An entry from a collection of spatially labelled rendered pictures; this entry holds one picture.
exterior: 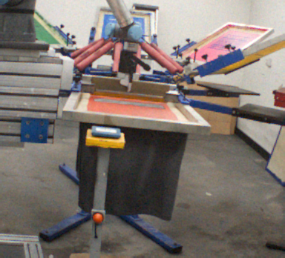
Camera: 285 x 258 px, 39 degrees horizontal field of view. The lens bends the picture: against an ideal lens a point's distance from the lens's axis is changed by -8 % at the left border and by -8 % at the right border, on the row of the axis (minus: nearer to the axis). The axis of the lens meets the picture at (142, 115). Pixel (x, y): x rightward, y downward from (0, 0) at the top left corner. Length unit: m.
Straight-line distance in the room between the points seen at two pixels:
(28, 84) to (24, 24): 0.18
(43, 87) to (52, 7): 5.19
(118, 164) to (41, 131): 0.57
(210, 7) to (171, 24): 0.68
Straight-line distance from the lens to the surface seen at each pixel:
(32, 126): 1.33
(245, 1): 6.74
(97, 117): 1.67
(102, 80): 2.25
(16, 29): 1.25
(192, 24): 6.49
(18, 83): 1.26
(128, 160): 1.81
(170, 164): 1.84
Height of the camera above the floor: 1.31
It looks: 11 degrees down
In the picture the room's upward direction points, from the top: 7 degrees clockwise
